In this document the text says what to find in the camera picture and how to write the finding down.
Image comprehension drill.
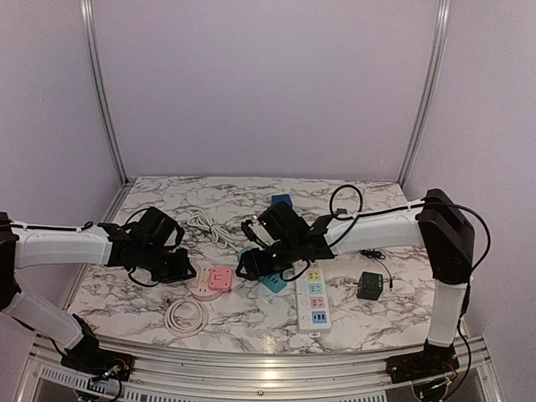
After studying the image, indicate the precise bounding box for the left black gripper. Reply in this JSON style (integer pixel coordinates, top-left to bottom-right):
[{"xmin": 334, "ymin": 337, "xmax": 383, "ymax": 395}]
[{"xmin": 139, "ymin": 243, "xmax": 196, "ymax": 284}]

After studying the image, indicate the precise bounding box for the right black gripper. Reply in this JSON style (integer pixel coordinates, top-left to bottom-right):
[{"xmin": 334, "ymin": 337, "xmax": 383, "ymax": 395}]
[{"xmin": 235, "ymin": 235, "xmax": 300, "ymax": 281}]

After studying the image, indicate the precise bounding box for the teal power strip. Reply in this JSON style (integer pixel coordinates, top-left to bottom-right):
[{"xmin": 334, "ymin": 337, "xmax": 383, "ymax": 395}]
[{"xmin": 237, "ymin": 247, "xmax": 287, "ymax": 294}]

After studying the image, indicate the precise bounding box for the pink square plug adapter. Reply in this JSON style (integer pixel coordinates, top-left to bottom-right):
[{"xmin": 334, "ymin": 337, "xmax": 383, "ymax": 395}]
[{"xmin": 209, "ymin": 267, "xmax": 233, "ymax": 292}]

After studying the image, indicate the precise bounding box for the white long power strip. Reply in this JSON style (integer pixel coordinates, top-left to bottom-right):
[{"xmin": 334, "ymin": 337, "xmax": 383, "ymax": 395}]
[{"xmin": 294, "ymin": 262, "xmax": 332, "ymax": 338}]

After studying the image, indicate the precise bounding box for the blue cube socket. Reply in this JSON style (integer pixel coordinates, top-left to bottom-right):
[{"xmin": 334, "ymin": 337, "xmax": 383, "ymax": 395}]
[{"xmin": 271, "ymin": 193, "xmax": 293, "ymax": 207}]

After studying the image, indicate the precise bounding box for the dark green cube socket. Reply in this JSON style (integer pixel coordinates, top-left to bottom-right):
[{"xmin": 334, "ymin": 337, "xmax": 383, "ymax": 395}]
[{"xmin": 357, "ymin": 271, "xmax": 384, "ymax": 301}]

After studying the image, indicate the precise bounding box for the pink round power strip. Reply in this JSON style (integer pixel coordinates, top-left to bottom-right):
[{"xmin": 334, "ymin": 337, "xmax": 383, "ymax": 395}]
[{"xmin": 188, "ymin": 267, "xmax": 222, "ymax": 302}]

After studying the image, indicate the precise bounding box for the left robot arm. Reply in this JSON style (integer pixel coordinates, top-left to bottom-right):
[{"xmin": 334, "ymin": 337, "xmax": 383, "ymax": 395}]
[{"xmin": 1, "ymin": 207, "xmax": 197, "ymax": 373}]

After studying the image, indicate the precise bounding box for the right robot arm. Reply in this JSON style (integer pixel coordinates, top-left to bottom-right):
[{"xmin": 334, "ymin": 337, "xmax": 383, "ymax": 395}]
[{"xmin": 235, "ymin": 188, "xmax": 475, "ymax": 375}]

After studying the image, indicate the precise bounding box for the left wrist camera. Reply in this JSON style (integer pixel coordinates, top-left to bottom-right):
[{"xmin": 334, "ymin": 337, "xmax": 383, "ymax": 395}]
[{"xmin": 131, "ymin": 207, "xmax": 184, "ymax": 250}]

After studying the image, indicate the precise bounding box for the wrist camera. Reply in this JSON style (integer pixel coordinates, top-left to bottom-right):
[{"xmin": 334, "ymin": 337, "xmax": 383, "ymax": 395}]
[
  {"xmin": 257, "ymin": 202, "xmax": 312, "ymax": 251},
  {"xmin": 131, "ymin": 207, "xmax": 184, "ymax": 250}
]

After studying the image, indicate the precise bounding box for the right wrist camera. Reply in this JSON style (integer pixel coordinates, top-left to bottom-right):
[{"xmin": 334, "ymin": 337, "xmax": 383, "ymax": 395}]
[{"xmin": 257, "ymin": 202, "xmax": 312, "ymax": 251}]

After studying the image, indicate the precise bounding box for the teal strip white cord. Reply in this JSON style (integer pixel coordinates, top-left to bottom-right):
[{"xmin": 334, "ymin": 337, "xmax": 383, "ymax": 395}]
[{"xmin": 186, "ymin": 209, "xmax": 248, "ymax": 250}]

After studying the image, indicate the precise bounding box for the coiled white cable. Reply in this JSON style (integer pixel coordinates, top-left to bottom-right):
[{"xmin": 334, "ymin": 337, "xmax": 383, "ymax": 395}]
[{"xmin": 163, "ymin": 296, "xmax": 209, "ymax": 337}]

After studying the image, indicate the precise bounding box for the thin black cable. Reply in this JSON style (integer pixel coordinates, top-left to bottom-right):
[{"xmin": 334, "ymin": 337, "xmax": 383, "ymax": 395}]
[{"xmin": 358, "ymin": 249, "xmax": 394, "ymax": 291}]

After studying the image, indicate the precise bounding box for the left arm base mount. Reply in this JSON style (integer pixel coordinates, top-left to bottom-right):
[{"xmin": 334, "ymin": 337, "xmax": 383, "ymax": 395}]
[{"xmin": 61, "ymin": 348, "xmax": 134, "ymax": 381}]

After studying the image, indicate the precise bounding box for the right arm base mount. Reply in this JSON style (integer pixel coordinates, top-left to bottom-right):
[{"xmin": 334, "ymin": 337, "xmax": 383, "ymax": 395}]
[{"xmin": 386, "ymin": 352, "xmax": 460, "ymax": 384}]

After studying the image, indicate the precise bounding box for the front aluminium rail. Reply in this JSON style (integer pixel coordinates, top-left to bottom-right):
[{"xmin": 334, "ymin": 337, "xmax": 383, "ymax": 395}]
[{"xmin": 8, "ymin": 335, "xmax": 506, "ymax": 401}]

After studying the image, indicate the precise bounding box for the left aluminium frame post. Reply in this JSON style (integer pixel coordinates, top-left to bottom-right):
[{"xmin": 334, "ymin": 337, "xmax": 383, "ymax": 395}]
[{"xmin": 80, "ymin": 0, "xmax": 129, "ymax": 187}]

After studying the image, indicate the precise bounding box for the aluminium frame post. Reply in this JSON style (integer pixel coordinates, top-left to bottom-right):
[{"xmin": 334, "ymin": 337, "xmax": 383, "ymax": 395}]
[
  {"xmin": 80, "ymin": 0, "xmax": 129, "ymax": 187},
  {"xmin": 397, "ymin": 0, "xmax": 452, "ymax": 188}
]

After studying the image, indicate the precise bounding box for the right aluminium frame post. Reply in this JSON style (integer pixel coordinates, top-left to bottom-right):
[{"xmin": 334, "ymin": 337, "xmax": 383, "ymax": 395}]
[{"xmin": 397, "ymin": 0, "xmax": 452, "ymax": 188}]

